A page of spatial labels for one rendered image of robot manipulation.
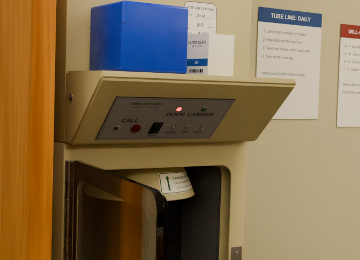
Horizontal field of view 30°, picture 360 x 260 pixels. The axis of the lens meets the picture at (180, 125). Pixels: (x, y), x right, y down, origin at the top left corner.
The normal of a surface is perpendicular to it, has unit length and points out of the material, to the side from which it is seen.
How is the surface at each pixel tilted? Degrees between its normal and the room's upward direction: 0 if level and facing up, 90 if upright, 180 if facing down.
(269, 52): 90
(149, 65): 90
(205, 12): 90
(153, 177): 66
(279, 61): 90
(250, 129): 135
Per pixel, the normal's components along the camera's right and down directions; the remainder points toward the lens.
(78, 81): -0.85, 0.00
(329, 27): 0.53, 0.06
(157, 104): 0.36, 0.75
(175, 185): 0.65, -0.34
